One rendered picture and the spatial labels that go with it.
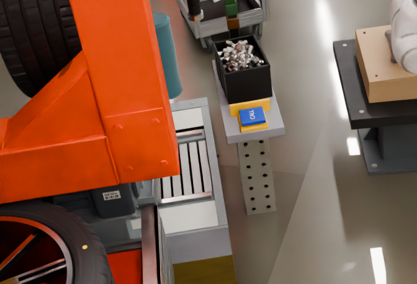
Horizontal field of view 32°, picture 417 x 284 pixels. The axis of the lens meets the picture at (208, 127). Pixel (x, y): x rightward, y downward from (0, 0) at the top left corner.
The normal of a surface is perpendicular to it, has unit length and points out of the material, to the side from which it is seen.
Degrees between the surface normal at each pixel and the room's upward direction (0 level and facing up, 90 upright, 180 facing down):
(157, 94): 90
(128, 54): 90
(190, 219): 0
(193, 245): 0
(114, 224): 90
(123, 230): 90
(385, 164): 0
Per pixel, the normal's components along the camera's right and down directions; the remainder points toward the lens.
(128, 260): -0.13, -0.80
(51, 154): 0.09, 0.59
